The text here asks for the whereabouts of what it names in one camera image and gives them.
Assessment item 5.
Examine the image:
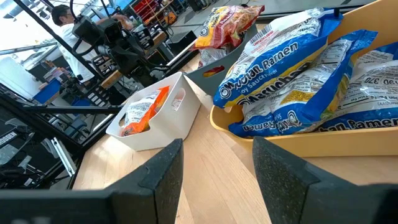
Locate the person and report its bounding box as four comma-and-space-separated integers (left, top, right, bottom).
51, 4, 134, 83

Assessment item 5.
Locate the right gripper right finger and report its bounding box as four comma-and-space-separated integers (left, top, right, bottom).
251, 136, 398, 224

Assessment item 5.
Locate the blue plastic box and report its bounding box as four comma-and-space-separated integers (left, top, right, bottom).
32, 79, 62, 105

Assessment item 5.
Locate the blue Maruchan noodle packet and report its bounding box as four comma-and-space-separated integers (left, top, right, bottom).
315, 42, 398, 133
213, 6, 345, 109
228, 29, 379, 138

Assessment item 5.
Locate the black aluminium table frame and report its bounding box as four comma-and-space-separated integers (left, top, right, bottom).
0, 0, 200, 190

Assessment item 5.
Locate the teal plastic bin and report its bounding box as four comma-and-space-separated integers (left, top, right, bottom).
185, 23, 259, 97

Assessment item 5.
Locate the black Trossen labelled box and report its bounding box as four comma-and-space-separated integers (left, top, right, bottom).
0, 116, 38, 169

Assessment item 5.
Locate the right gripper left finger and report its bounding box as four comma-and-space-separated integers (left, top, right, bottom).
0, 138, 185, 224

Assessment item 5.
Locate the yellow plastic bin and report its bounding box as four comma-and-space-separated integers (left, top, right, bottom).
210, 0, 398, 158

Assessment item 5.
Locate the red yellow Maruchan noodle packet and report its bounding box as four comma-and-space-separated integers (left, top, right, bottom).
189, 4, 266, 50

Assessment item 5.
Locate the silver metal bracket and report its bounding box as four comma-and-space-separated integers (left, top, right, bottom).
51, 136, 77, 177

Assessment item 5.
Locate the wooden desk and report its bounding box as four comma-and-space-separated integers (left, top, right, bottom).
99, 29, 170, 91

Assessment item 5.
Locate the white plastic bin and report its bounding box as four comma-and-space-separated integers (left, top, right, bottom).
105, 71, 202, 152

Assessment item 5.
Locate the orange Maruchan noodle packet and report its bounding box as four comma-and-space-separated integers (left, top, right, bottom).
120, 85, 171, 138

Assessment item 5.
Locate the shelf with red bins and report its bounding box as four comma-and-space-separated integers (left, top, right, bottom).
130, 0, 175, 26

